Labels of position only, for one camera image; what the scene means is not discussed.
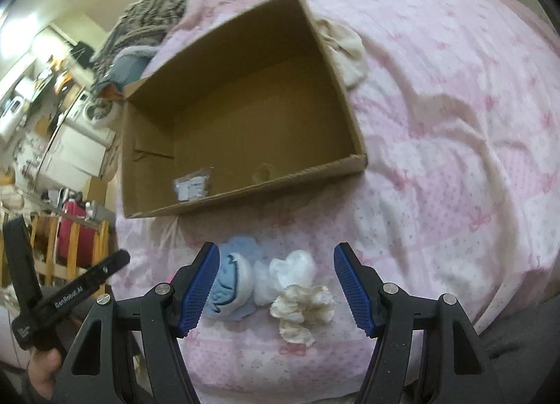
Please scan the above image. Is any pink bow-print quilt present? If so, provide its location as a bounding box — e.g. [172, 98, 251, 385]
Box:
[112, 0, 559, 403]

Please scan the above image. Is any patterned knit blanket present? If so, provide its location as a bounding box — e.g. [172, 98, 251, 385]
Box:
[90, 0, 190, 84]

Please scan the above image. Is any cream cloth behind box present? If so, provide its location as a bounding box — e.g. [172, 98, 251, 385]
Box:
[315, 17, 368, 89]

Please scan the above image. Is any white ruffled scrunchie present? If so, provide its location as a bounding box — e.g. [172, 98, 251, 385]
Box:
[252, 250, 316, 306]

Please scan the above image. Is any clear plastic packet white item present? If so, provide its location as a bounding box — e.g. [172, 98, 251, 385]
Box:
[173, 167, 212, 202]

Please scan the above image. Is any brown cardboard box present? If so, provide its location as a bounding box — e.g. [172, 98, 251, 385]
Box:
[120, 0, 368, 218]

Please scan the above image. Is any red bag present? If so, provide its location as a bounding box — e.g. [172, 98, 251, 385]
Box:
[56, 201, 98, 263]

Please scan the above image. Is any cream ruffled scrunchie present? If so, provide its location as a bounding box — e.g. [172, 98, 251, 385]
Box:
[269, 285, 335, 347]

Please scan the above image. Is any light blue fish plush towel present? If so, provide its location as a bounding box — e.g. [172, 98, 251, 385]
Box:
[203, 236, 262, 321]

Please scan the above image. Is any wooden chair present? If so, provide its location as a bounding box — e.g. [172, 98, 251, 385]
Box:
[30, 201, 110, 285]

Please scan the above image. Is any teal fur-trimmed jacket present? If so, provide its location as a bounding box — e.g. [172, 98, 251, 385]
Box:
[92, 45, 160, 98]

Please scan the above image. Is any person's left hand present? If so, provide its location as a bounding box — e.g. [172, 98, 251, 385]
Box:
[27, 348, 63, 401]

